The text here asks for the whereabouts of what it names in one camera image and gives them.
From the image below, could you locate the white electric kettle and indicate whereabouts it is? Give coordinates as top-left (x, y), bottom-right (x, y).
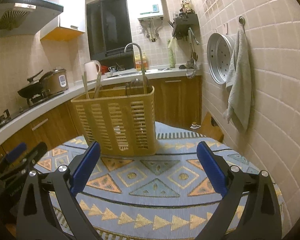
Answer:
top-left (84, 60), bottom-right (102, 82)

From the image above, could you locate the yellow detergent bottle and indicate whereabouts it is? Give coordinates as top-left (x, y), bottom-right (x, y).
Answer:
top-left (134, 53), bottom-right (148, 70)

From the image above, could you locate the range hood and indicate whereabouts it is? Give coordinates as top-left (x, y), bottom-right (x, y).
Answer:
top-left (0, 0), bottom-right (63, 37)

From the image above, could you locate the black wall spice rack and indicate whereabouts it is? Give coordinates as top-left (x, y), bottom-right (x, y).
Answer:
top-left (167, 0), bottom-right (199, 40)

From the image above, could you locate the grey hanging towel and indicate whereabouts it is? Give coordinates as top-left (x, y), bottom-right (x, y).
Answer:
top-left (223, 29), bottom-right (253, 133)

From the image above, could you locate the clear plastic spoon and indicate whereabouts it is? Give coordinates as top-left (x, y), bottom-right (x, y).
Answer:
top-left (129, 78), bottom-right (144, 95)

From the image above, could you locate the clear spoon grey handle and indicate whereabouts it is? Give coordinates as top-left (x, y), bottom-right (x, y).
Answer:
top-left (141, 63), bottom-right (152, 94)

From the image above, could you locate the wooden stool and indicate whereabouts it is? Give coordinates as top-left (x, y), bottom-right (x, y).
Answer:
top-left (198, 112), bottom-right (224, 142)

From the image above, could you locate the white water heater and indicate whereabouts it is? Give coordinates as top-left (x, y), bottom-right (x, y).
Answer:
top-left (128, 0), bottom-right (164, 21)

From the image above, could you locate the dark window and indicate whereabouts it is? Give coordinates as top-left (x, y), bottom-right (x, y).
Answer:
top-left (86, 0), bottom-right (132, 60)

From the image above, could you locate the yellow plastic utensil basket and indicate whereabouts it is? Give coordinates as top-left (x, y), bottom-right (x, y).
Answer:
top-left (71, 88), bottom-right (158, 157)

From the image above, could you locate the black frying pan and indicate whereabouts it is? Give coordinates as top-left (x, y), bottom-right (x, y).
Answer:
top-left (18, 70), bottom-right (49, 99)

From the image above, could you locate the metal steamer tray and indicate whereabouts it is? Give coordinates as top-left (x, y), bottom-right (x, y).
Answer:
top-left (206, 33), bottom-right (235, 85)

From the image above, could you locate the gas stove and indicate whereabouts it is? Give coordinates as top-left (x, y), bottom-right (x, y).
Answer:
top-left (0, 92), bottom-right (64, 129)

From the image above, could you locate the white wall cabinet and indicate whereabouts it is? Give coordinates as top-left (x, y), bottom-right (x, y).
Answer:
top-left (40, 0), bottom-right (86, 41)

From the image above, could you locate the steel kitchen faucet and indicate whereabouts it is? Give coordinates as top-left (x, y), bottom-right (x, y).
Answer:
top-left (124, 42), bottom-right (145, 73)

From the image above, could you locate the brown rice cooker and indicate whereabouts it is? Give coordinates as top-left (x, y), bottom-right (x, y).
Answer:
top-left (39, 68), bottom-right (69, 96)

